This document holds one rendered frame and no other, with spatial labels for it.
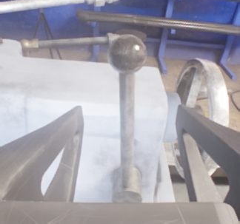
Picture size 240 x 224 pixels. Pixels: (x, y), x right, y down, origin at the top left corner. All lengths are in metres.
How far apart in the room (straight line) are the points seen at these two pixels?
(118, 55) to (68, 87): 0.16
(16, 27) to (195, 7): 2.66
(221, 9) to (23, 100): 3.47
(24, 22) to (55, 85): 3.40
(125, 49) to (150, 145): 0.19
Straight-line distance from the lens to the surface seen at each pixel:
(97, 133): 0.33
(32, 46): 0.55
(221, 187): 0.83
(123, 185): 0.32
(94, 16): 2.94
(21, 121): 0.35
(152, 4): 3.40
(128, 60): 0.19
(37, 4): 0.53
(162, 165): 0.53
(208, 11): 3.61
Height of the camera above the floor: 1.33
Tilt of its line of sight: 35 degrees down
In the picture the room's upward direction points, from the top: 6 degrees clockwise
